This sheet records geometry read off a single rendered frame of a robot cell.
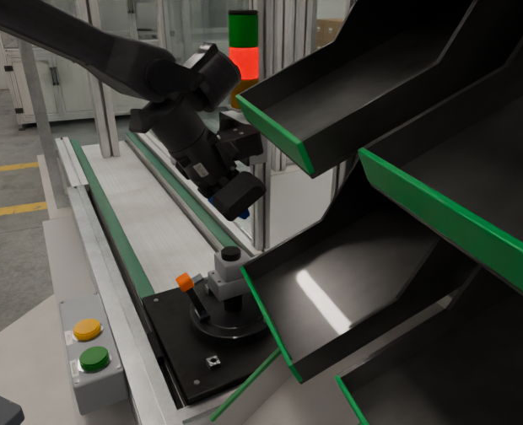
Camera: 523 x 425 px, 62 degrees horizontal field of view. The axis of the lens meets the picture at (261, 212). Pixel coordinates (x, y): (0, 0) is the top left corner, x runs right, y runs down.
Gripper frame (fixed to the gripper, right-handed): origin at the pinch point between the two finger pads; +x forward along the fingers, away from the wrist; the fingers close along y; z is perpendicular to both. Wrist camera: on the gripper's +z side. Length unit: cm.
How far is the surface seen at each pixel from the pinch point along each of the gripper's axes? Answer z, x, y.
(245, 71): 16.4, -7.4, 16.6
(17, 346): -46, 9, 23
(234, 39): 17.9, -12.3, 17.8
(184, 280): -12.8, 4.3, -0.8
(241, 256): -4.3, 7.9, -0.9
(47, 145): -24, -1, 82
